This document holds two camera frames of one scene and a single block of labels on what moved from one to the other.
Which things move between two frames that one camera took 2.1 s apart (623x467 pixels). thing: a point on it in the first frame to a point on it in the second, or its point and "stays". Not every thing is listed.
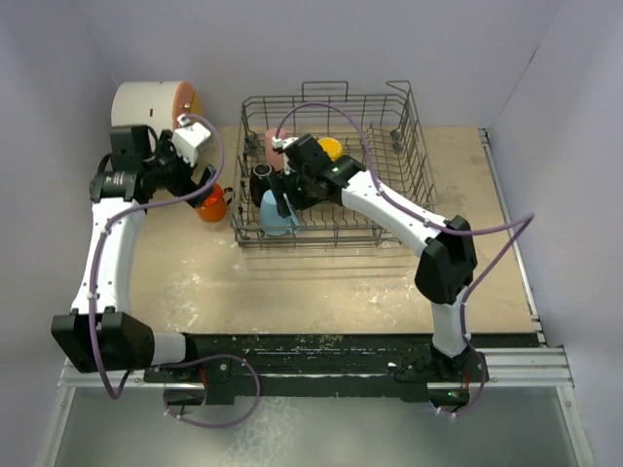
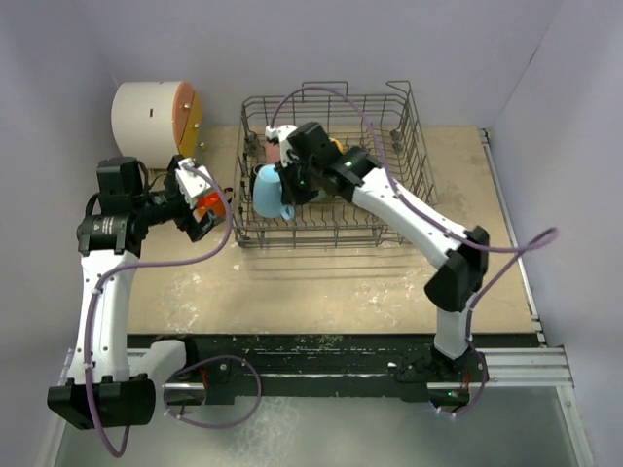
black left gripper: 164,150 to 198,230
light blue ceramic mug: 272,222 to 268,193
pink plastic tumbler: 273,159 stays
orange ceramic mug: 214,205 stays
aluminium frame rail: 527,368 stays
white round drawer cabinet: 155,104 stays
